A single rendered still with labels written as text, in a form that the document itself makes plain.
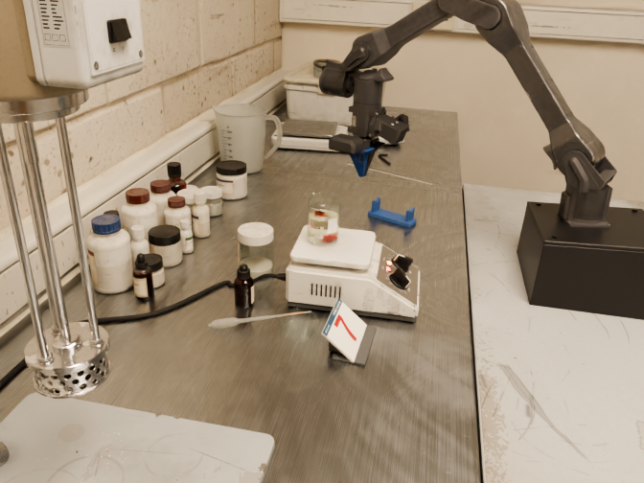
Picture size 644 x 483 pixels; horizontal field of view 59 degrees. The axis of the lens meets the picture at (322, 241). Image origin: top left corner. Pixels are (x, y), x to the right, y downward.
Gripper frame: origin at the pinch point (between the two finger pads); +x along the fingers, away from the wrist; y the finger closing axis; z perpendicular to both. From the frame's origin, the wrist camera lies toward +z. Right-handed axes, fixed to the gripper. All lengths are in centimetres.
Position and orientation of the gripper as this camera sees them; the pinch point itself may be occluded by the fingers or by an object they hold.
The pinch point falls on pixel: (363, 160)
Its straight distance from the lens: 119.7
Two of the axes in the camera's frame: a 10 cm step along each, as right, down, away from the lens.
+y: 5.6, -3.5, 7.5
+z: 8.2, 2.7, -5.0
